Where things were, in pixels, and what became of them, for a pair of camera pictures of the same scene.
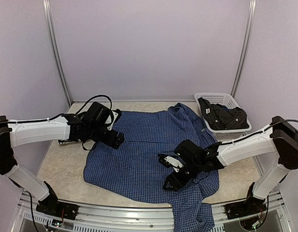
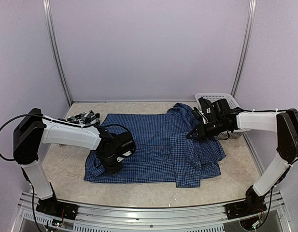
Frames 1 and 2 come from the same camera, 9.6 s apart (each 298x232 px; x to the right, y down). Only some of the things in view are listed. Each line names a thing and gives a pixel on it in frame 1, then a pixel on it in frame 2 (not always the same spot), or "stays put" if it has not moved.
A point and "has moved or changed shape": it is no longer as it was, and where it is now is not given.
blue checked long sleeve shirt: (131, 171) has moved or changed shape
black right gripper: (174, 180) to (202, 126)
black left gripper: (109, 141) to (112, 170)
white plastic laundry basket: (227, 100) stays put
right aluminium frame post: (252, 12) stays put
